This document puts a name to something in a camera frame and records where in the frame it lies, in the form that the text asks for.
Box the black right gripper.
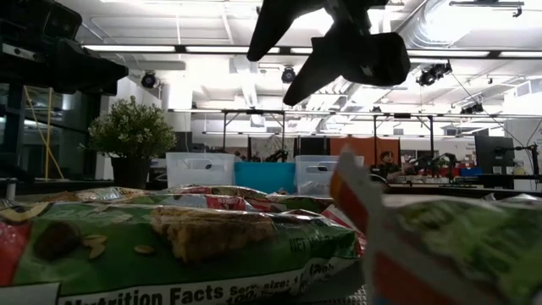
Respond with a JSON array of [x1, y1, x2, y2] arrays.
[[246, 0, 412, 108]]

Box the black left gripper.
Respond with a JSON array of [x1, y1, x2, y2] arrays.
[[31, 37, 130, 97]]

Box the green yellow granola bar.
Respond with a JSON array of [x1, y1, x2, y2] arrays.
[[297, 180, 335, 197]]

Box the orange wrapper granola bar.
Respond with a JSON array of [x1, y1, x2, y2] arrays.
[[40, 187, 147, 204]]

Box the green wrapper granola bar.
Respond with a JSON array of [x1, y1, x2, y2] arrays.
[[266, 192, 335, 214]]

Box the chocolate chip granola bar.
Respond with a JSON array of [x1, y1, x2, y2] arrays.
[[329, 147, 542, 305], [167, 185, 272, 213], [0, 202, 365, 305]]

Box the red white wrapper granola bar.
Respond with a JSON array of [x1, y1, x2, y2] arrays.
[[324, 204, 368, 255]]

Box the long ceiling light strip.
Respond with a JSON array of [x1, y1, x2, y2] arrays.
[[80, 43, 542, 59]]

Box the green potted plant black pot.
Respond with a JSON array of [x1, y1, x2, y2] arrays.
[[78, 95, 178, 191]]

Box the black panel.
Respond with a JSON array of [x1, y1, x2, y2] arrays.
[[296, 136, 331, 157]]

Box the patterned curtain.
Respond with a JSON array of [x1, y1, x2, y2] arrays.
[[249, 135, 296, 163]]

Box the orange partition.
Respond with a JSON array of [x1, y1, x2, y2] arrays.
[[329, 136, 401, 169]]

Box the clear plastic bin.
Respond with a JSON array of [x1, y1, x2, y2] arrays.
[[165, 152, 236, 190], [294, 155, 365, 197]]

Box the teal plastic bin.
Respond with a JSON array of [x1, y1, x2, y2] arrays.
[[234, 162, 296, 195]]

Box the person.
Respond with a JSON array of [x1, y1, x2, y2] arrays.
[[378, 150, 406, 181]]

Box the black monitor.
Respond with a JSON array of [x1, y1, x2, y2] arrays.
[[473, 135, 516, 175]]

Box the grey mesh table mat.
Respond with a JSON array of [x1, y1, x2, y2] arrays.
[[334, 284, 370, 305]]

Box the yellow cable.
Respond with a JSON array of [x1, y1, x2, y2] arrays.
[[23, 86, 65, 180], [43, 87, 53, 181]]

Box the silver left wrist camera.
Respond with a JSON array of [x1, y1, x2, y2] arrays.
[[0, 42, 34, 64]]

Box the black workstation frame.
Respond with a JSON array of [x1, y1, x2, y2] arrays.
[[222, 108, 287, 164], [372, 112, 435, 166]]

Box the black rig frame post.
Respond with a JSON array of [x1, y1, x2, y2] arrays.
[[0, 82, 26, 179]]

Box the black table border rail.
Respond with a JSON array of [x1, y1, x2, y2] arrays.
[[0, 177, 542, 200]]

